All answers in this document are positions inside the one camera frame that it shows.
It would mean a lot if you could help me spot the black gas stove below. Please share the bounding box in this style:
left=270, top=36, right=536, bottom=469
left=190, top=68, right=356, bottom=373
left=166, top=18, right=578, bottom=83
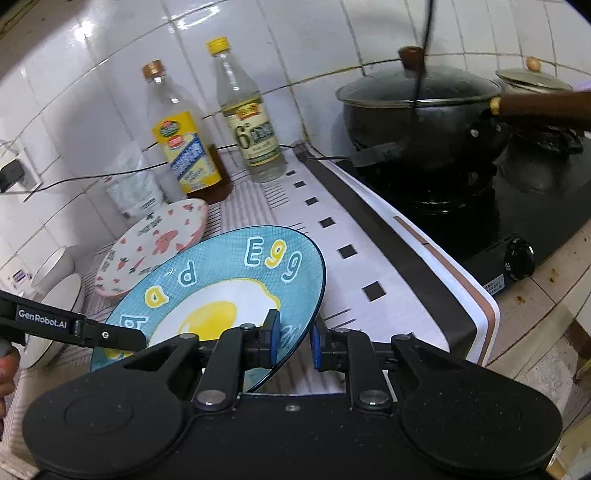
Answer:
left=293, top=142, right=590, bottom=295

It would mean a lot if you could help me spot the black power adapter plug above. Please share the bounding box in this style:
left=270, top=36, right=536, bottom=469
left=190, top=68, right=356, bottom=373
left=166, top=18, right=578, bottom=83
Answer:
left=0, top=158, right=25, bottom=194

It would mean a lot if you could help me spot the clear vinegar bottle yellow cap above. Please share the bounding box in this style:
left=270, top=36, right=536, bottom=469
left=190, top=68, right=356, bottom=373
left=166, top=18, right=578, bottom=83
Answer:
left=207, top=37, right=287, bottom=183

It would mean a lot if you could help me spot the blue fried egg plate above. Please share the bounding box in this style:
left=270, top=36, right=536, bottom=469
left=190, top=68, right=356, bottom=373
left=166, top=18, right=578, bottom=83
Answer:
left=106, top=225, right=327, bottom=392

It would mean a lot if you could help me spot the striped white table mat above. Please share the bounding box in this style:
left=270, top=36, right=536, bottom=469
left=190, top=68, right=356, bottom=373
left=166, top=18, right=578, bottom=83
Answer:
left=0, top=142, right=502, bottom=462

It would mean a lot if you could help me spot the wooden pot handle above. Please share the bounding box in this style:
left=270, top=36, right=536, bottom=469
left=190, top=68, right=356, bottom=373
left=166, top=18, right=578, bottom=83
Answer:
left=490, top=91, right=591, bottom=120

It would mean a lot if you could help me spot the black power cable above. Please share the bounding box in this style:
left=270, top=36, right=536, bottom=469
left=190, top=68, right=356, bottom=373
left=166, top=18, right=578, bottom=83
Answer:
left=22, top=0, right=438, bottom=195

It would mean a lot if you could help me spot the black pot with lid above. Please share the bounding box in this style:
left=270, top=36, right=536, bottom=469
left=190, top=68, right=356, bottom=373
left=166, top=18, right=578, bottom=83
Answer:
left=335, top=46, right=504, bottom=155

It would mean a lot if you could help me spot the yellow label cooking wine bottle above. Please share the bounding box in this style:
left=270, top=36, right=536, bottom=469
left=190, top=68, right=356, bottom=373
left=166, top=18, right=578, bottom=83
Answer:
left=142, top=60, right=233, bottom=204

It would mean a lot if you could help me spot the white plastic salt bag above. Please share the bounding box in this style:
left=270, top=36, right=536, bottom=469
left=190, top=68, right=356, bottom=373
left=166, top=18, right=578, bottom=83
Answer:
left=102, top=142, right=165, bottom=225

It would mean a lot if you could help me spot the small pot wooden knob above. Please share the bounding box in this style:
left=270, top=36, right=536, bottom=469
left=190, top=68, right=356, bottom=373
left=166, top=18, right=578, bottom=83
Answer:
left=493, top=56, right=576, bottom=96

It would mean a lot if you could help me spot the white ribbed bowl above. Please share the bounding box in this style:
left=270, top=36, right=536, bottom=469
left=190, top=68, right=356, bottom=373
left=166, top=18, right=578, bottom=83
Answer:
left=31, top=247, right=75, bottom=299
left=20, top=273, right=84, bottom=369

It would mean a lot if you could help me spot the person left hand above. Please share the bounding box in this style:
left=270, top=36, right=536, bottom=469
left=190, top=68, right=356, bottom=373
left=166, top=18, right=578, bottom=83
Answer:
left=0, top=347, right=20, bottom=431

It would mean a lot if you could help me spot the white pink carrot plate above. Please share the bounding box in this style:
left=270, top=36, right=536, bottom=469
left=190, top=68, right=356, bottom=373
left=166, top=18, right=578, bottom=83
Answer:
left=95, top=199, right=208, bottom=299

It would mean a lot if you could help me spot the white wall socket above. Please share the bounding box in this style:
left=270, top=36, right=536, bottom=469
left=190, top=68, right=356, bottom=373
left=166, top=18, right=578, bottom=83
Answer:
left=1, top=140, right=43, bottom=195

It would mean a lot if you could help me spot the white ribbed bowl top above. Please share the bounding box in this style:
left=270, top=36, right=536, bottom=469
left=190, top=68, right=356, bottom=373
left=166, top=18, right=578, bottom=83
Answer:
left=31, top=247, right=75, bottom=299

